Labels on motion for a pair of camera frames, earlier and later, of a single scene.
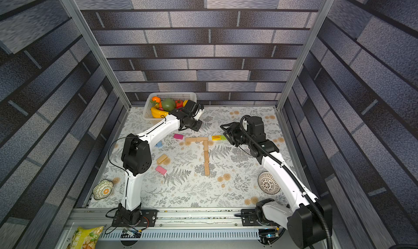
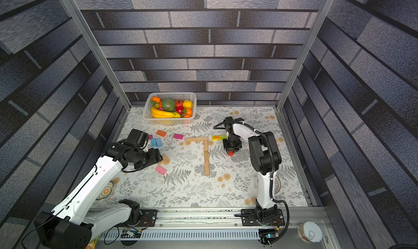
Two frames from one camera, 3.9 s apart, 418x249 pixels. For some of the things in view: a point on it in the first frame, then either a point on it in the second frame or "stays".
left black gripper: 198,127 -> 157,157
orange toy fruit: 156,99 stays
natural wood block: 207,167 stays
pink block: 161,169 stays
